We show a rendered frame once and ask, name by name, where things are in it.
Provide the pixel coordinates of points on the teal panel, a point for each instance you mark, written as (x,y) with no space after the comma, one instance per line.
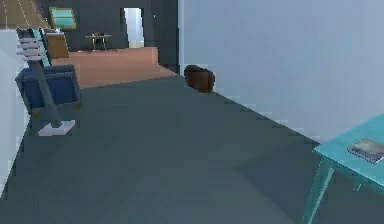
(42,46)

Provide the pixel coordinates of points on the brown wooden cabinet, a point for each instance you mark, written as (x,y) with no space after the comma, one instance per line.
(57,45)

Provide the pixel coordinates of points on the white doorway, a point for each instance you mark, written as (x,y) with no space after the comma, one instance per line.
(134,27)

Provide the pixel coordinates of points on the small dark desk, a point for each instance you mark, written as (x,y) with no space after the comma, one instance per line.
(99,38)

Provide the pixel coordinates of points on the blue armchair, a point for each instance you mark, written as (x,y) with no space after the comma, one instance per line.
(61,87)

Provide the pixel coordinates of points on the teal table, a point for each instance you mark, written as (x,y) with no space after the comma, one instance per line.
(356,160)

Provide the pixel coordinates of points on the grey spiral notebook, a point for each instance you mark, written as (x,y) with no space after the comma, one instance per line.
(368,149)

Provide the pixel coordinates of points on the grey floor lamp white base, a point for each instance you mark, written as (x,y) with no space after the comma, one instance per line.
(43,90)

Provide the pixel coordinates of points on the brown round basket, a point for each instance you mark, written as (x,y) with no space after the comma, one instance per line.
(200,78)

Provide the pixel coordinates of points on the framed teal picture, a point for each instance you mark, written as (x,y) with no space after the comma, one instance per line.
(62,17)

